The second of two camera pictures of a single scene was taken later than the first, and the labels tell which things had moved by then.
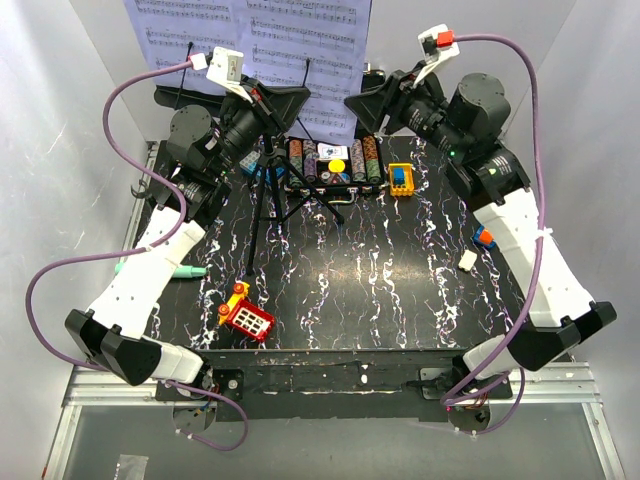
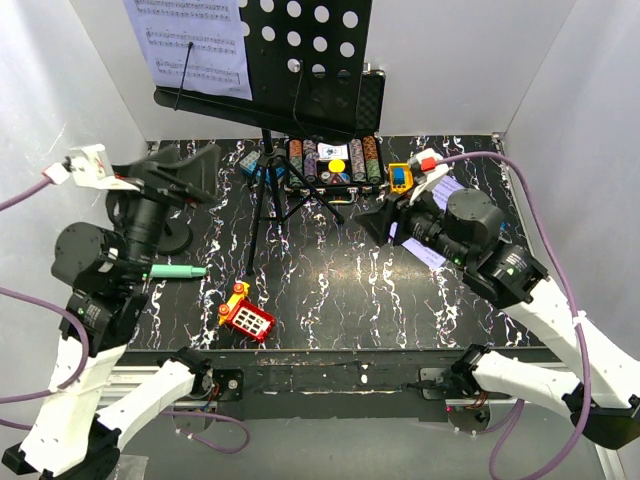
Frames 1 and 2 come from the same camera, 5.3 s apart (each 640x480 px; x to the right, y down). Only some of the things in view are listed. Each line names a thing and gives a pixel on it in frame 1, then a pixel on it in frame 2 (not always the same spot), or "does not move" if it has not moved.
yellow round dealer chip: x=336 y=165 does not move
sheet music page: x=169 y=32 does not move
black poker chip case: x=337 y=167 does not move
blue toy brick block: x=249 y=164 does not move
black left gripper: x=281 y=103 to x=197 y=174
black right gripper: x=370 y=107 to x=378 y=221
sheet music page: x=313 y=46 to x=421 y=251
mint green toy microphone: x=182 y=272 does not move
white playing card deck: x=334 y=152 does not move
